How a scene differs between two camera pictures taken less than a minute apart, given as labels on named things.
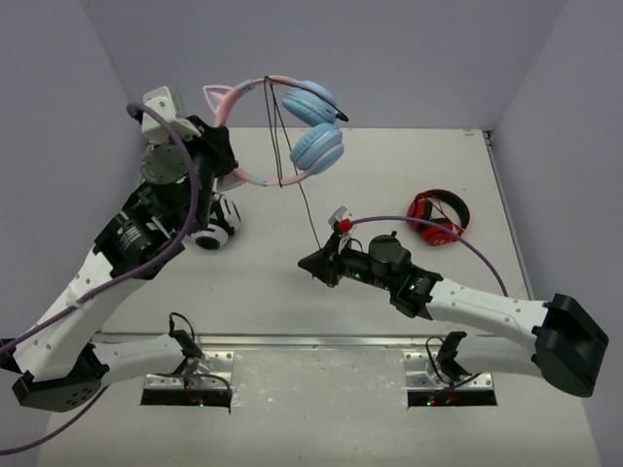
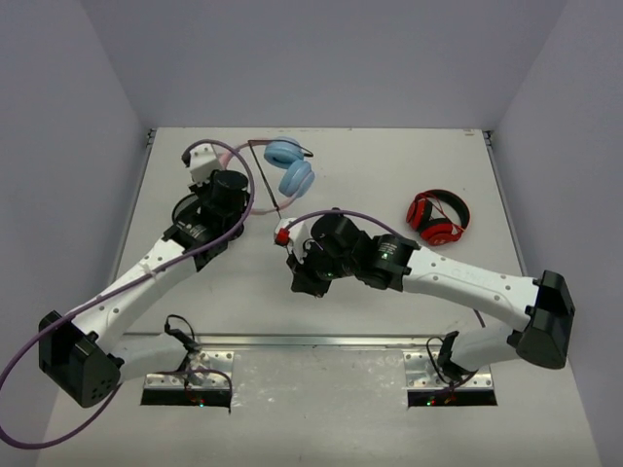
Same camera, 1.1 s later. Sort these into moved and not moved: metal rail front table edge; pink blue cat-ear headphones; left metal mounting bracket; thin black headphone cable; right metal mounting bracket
Moved: pink blue cat-ear headphones; thin black headphone cable
Not moved: right metal mounting bracket; metal rail front table edge; left metal mounting bracket
